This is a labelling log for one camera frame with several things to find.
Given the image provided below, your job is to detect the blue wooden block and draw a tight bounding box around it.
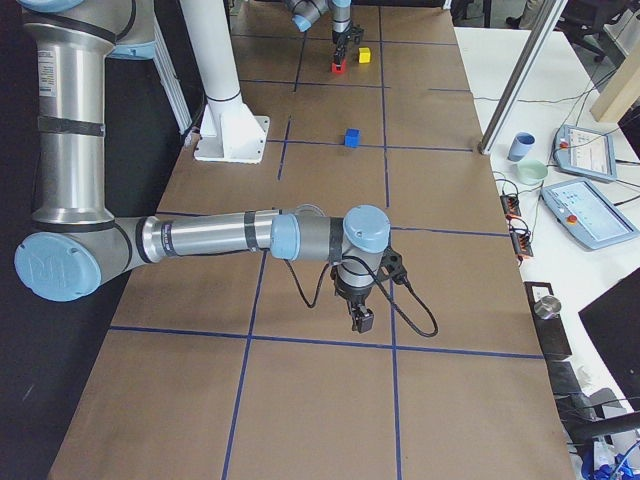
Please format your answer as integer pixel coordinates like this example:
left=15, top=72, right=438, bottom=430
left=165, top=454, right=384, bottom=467
left=344, top=128, right=361, bottom=148

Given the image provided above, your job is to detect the metal cylinder weight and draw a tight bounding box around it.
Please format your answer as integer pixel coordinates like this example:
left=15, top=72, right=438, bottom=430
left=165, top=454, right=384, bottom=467
left=533, top=295, right=562, bottom=320

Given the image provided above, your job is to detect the aluminium frame post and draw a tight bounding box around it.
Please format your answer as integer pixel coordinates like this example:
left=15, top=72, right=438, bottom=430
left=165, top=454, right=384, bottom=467
left=478, top=0, right=567, bottom=155

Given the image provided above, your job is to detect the teach pendant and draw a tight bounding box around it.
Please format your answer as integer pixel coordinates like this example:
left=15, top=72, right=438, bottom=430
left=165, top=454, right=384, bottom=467
left=541, top=179, right=639, bottom=250
left=553, top=125, right=617, bottom=182

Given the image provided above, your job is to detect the black box on desk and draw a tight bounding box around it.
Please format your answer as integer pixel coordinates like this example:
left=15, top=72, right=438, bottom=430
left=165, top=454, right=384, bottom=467
left=524, top=281, right=572, bottom=361

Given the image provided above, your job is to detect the teach pendant near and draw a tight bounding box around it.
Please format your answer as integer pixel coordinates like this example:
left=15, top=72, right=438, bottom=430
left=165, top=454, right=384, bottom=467
left=541, top=179, right=639, bottom=250

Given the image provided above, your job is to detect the blue plastic cup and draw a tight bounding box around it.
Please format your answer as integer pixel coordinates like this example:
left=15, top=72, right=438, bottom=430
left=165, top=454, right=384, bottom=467
left=507, top=132, right=536, bottom=162

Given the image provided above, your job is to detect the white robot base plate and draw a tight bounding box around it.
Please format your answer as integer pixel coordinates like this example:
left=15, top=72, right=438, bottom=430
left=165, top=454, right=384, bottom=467
left=194, top=113, right=270, bottom=164

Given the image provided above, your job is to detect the red wooden block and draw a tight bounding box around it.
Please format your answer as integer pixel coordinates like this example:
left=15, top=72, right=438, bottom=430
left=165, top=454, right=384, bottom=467
left=331, top=60, right=346, bottom=75

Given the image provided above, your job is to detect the orange black connector board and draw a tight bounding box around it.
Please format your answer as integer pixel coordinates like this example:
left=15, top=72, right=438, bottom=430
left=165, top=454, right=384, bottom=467
left=500, top=193, right=521, bottom=219

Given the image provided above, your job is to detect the teach pendant far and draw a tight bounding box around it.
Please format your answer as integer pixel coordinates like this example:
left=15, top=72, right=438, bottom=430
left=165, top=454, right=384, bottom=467
left=553, top=125, right=617, bottom=182

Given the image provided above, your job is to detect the yellow wooden block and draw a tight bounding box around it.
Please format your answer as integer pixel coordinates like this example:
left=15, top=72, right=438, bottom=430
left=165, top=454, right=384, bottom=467
left=358, top=47, right=372, bottom=64

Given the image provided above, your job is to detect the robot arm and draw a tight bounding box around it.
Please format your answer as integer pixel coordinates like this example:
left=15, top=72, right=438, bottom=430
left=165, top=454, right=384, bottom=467
left=1, top=1, right=383, bottom=338
left=284, top=0, right=364, bottom=71

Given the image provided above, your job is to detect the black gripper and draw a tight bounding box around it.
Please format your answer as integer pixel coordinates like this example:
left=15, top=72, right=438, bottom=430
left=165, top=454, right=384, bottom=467
left=332, top=24, right=363, bottom=65
left=331, top=261, right=375, bottom=333

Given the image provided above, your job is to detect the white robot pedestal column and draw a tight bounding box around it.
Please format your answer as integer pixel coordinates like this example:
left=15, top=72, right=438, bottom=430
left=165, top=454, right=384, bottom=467
left=180, top=0, right=242, bottom=140

